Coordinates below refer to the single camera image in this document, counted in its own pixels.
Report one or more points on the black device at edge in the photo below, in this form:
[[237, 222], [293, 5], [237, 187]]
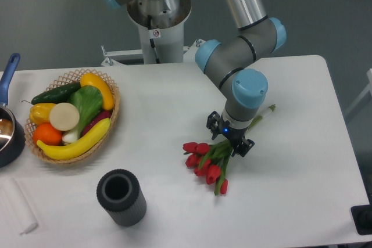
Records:
[[362, 219]]

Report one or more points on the blue handled saucepan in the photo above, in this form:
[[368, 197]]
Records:
[[12, 135]]

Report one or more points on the orange fruit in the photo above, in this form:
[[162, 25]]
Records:
[[47, 134]]

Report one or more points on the red tulip bouquet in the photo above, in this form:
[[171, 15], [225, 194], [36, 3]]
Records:
[[210, 161]]

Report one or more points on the dark grey ribbed vase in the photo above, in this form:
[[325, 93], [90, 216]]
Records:
[[120, 195]]

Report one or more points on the yellow bell pepper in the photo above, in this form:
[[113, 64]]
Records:
[[39, 113]]

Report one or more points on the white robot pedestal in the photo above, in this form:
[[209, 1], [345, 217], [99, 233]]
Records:
[[160, 26]]

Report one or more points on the beige round disc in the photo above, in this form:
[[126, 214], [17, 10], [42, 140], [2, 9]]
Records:
[[64, 116]]

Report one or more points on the white furniture piece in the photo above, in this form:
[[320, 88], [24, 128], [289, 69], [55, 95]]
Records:
[[360, 101]]

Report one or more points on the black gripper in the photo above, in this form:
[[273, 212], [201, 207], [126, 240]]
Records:
[[236, 136]]

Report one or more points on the purple eggplant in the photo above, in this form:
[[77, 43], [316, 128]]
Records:
[[102, 115]]

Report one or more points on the white folded cloth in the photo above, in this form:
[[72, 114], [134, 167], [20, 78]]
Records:
[[18, 208]]

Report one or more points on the long yellow banana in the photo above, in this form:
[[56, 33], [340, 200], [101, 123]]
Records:
[[79, 147]]

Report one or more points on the yellow squash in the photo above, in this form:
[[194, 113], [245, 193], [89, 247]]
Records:
[[97, 82]]

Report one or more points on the green lettuce leaf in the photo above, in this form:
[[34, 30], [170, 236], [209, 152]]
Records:
[[88, 101]]

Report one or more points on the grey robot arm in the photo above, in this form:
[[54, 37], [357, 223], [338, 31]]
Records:
[[228, 65]]

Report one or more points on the green cucumber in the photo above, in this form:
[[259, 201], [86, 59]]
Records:
[[56, 95]]

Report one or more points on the white metal base frame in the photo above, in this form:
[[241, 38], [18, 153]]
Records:
[[132, 57]]

